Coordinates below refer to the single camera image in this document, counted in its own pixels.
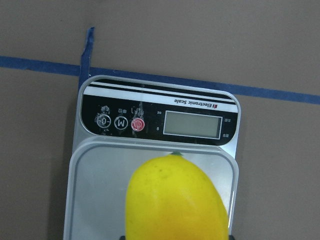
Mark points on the silver digital kitchen scale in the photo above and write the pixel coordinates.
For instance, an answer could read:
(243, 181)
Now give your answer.
(121, 123)

